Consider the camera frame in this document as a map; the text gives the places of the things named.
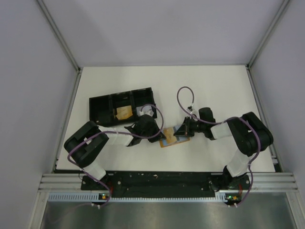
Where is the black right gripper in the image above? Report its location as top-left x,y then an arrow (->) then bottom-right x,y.
174,116 -> 206,137

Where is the yellow leather card holder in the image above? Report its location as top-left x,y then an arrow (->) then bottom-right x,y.
159,125 -> 190,148

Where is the gold credit card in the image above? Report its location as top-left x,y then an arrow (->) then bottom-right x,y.
163,127 -> 177,145

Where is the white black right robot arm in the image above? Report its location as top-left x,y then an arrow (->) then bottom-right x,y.
174,107 -> 274,191

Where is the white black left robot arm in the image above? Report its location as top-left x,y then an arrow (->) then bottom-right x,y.
64,114 -> 165,189

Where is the silver card in tray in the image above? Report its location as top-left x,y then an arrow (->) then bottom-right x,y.
136,106 -> 143,116

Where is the orange card in tray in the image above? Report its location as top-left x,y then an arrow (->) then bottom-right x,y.
116,105 -> 132,120

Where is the black three-compartment tray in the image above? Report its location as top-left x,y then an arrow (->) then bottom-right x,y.
89,87 -> 155,127

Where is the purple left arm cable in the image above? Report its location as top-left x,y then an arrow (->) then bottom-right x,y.
68,104 -> 164,210

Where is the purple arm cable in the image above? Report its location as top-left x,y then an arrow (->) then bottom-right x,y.
68,104 -> 164,210
176,86 -> 262,208

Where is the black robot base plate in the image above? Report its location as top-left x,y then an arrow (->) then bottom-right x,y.
81,171 -> 250,198

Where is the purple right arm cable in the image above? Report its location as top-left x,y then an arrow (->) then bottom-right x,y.
176,86 -> 262,208

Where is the aluminium front frame rail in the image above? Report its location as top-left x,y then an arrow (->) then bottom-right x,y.
38,172 -> 298,192

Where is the grey slotted cable duct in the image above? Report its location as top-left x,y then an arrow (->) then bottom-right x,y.
47,192 -> 240,203

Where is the aluminium frame post right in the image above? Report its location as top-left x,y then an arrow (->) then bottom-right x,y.
246,0 -> 293,70

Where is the aluminium frame post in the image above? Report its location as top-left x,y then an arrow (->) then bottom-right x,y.
246,0 -> 293,70
35,0 -> 83,72

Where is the aluminium frame post left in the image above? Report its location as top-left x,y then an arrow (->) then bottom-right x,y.
35,0 -> 83,72

